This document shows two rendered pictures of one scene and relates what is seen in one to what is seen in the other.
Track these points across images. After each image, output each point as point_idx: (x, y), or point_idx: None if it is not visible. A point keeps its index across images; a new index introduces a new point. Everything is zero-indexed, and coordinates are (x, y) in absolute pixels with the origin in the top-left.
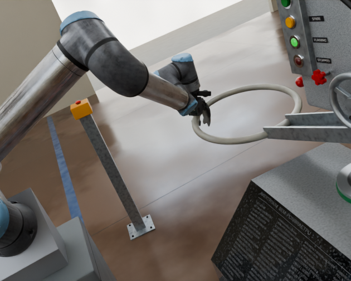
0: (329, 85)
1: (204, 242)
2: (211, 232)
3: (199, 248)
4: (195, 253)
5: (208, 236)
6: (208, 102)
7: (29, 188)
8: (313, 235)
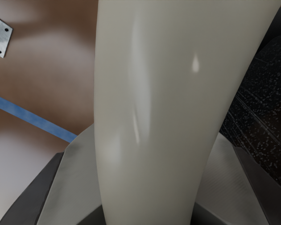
0: None
1: (93, 29)
2: (91, 10)
3: (94, 41)
4: (94, 49)
5: (90, 17)
6: (247, 63)
7: None
8: None
